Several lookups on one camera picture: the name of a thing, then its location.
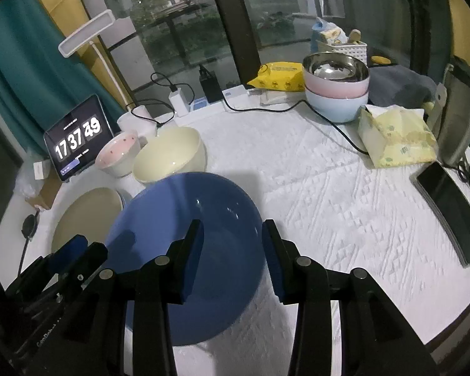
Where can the small yellow object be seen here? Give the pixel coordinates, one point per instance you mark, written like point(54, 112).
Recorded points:
point(380, 60)

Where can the tablet with clock display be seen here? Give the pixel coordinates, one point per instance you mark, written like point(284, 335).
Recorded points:
point(76, 141)

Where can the yellow curtain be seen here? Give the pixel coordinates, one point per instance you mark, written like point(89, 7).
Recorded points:
point(462, 19)
point(62, 4)

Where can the dark window frame post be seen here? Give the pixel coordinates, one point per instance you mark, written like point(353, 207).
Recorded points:
point(231, 27)

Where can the large blue bowl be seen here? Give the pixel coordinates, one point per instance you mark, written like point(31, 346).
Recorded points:
point(219, 211)

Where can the cream bowl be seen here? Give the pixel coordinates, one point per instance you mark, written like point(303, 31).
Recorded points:
point(168, 152)

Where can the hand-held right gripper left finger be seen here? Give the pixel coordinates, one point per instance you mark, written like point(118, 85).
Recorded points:
point(192, 266)

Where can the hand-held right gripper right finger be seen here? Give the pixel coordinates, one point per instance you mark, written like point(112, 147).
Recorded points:
point(274, 266)

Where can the white flat box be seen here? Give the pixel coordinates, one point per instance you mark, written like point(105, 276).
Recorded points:
point(282, 98)

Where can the white charger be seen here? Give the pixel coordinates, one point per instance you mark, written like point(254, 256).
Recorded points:
point(179, 103)

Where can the pale blue bowl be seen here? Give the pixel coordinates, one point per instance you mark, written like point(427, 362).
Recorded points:
point(337, 107)

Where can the teal curtain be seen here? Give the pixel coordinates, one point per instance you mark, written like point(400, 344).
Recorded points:
point(31, 86)

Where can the small white box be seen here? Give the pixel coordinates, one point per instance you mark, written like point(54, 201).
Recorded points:
point(41, 170)

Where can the beige plate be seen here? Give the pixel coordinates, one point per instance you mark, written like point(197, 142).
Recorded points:
point(86, 215)

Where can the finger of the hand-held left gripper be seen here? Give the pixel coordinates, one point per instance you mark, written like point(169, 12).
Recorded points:
point(92, 260)
point(72, 250)

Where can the pink seed-patterned bowl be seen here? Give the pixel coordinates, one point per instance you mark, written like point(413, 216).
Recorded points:
point(115, 154)

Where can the grey cloth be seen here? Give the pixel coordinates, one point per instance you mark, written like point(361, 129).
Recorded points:
point(399, 84)

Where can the yellow wipes packet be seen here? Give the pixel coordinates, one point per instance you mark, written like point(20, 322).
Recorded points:
point(278, 76)

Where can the cardboard box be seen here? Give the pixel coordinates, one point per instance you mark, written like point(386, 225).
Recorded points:
point(47, 192)

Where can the white slotted basket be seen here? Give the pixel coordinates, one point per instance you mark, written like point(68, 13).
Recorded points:
point(348, 53)

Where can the yellow tissue pack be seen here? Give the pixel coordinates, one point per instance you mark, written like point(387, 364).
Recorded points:
point(395, 137)

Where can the black smartphone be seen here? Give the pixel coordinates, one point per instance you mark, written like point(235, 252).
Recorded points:
point(450, 211)

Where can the pink steel-lined bowl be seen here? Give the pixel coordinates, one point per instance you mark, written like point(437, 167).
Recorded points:
point(337, 86)

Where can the steel thermos flask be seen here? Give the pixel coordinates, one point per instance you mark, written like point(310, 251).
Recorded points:
point(454, 113)

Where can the white power strip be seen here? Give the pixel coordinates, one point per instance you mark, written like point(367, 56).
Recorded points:
point(239, 93)

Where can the white desk lamp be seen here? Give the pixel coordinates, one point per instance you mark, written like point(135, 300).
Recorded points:
point(86, 33)

